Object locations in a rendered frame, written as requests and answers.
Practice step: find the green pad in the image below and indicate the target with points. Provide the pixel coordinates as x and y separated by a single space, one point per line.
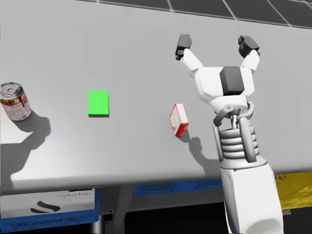
98 102

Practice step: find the blue box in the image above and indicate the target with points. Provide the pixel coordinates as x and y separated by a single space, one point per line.
175 187
56 221

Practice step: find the red and white can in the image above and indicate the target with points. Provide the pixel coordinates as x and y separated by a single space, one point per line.
15 101

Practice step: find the yellow box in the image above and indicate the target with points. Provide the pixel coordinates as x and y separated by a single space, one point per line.
296 190

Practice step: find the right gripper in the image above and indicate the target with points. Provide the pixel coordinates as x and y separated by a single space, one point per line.
209 83

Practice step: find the red and white carton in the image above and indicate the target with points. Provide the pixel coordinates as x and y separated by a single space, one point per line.
178 119

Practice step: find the white box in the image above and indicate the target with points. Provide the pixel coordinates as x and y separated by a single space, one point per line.
48 203

